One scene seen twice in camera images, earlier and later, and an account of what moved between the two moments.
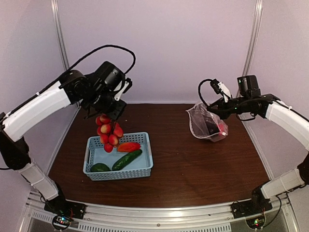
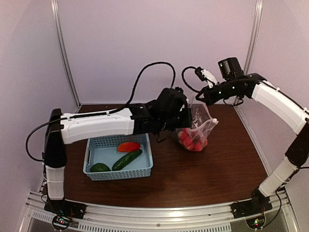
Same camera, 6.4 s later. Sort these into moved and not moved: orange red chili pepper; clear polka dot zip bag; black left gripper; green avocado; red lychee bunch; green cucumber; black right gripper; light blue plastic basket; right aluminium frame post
Moved: black left gripper; clear polka dot zip bag; black right gripper; red lychee bunch
Not moved: right aluminium frame post; light blue plastic basket; orange red chili pepper; green cucumber; green avocado
